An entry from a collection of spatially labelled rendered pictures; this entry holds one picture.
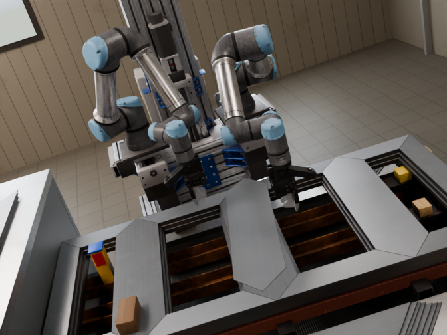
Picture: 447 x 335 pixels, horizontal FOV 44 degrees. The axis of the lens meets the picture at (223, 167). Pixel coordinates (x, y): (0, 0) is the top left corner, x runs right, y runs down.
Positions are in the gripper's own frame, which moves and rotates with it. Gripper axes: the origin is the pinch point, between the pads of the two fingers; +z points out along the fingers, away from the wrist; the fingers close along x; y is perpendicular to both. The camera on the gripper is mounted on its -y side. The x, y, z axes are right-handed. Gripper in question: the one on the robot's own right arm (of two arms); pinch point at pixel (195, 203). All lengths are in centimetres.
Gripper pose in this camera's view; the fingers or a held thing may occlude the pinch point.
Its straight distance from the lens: 221.5
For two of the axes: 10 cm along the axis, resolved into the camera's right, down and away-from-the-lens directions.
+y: 9.6, -3.0, 0.1
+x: -1.5, -4.3, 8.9
